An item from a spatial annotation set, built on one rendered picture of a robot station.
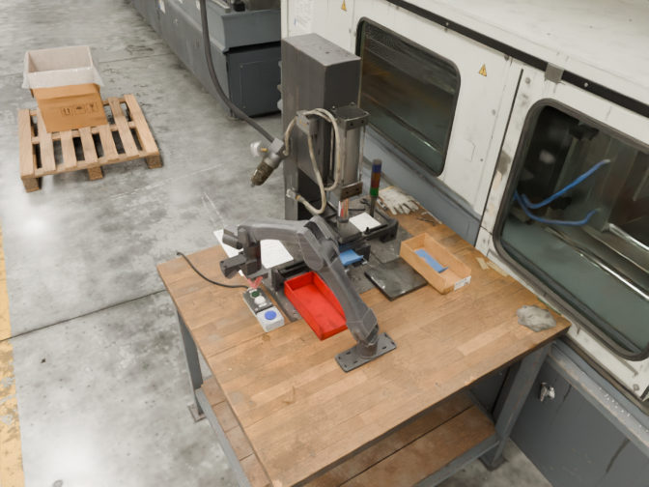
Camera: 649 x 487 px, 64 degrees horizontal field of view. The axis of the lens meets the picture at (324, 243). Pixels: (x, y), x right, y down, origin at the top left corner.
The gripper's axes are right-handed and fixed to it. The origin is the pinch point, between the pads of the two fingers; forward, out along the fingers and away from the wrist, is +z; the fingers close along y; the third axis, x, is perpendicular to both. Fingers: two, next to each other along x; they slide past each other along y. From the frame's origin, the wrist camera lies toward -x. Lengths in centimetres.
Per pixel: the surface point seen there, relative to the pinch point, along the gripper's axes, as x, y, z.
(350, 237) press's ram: 35.5, 3.7, -10.2
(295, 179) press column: 29.5, -25.3, -19.5
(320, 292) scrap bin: 21.3, 8.0, 6.3
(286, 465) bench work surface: -19, 58, 6
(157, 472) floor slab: -46, -9, 97
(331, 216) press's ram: 36.4, -9.8, -9.9
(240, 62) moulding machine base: 127, -296, 43
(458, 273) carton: 70, 26, 5
